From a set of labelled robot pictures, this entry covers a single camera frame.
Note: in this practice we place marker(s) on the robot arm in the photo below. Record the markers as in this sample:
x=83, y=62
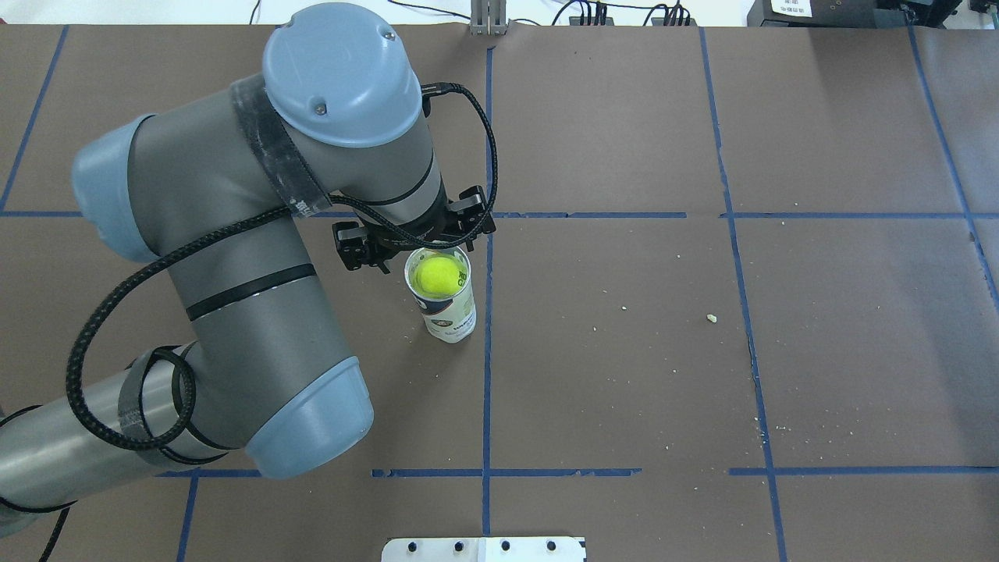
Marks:
x=209, y=193

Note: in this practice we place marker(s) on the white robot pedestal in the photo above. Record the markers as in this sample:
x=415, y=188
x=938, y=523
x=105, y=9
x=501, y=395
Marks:
x=503, y=548

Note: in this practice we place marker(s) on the brown paper table cover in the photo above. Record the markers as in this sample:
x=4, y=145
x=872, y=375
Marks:
x=829, y=195

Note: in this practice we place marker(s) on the black box unit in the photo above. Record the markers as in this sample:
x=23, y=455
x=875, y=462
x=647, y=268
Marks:
x=830, y=14

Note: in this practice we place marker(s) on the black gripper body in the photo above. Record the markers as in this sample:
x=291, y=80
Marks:
x=353, y=240

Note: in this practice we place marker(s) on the clear tennis ball can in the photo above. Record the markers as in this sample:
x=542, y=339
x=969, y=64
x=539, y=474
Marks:
x=450, y=319

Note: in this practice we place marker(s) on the aluminium frame post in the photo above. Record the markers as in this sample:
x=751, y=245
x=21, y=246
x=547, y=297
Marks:
x=488, y=18

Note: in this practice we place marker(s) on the yellow tennis ball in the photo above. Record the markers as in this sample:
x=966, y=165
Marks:
x=438, y=277

